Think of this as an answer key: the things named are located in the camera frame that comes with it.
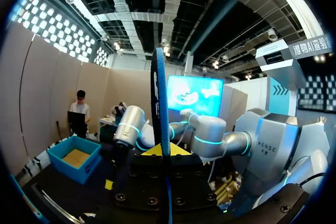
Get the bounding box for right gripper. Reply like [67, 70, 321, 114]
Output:
[104, 141, 132, 191]

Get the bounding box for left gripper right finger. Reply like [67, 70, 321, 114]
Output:
[169, 142, 219, 210]

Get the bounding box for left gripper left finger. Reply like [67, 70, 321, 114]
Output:
[113, 142, 166, 211]

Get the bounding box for teal box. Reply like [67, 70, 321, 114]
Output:
[47, 135, 103, 185]

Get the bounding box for person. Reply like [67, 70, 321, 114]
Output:
[67, 90, 91, 138]

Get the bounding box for white cable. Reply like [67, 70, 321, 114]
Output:
[176, 125, 224, 184]

